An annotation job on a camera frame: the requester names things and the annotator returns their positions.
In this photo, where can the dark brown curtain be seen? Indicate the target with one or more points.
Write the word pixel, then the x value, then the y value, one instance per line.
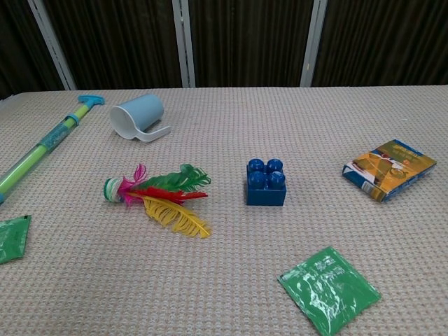
pixel 245 38

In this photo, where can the grey metal frame post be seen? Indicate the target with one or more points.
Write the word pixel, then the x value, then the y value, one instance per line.
pixel 183 43
pixel 312 43
pixel 52 43

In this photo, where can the colourful feather shuttlecock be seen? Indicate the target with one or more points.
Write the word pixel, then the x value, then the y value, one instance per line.
pixel 161 192

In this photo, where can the blue and orange snack box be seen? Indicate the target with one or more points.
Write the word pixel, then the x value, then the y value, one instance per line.
pixel 390 169

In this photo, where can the green foil sachet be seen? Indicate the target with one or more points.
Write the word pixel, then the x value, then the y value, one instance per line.
pixel 329 292
pixel 12 238

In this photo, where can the blue plastic building block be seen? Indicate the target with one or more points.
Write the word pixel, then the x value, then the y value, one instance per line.
pixel 266 185

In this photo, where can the green and blue water pump toy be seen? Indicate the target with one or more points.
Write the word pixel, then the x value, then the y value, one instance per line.
pixel 52 139

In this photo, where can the light blue plastic mug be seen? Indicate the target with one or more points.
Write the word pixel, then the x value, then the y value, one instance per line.
pixel 140 113

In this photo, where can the beige woven table cloth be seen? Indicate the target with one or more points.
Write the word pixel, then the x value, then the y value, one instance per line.
pixel 224 245

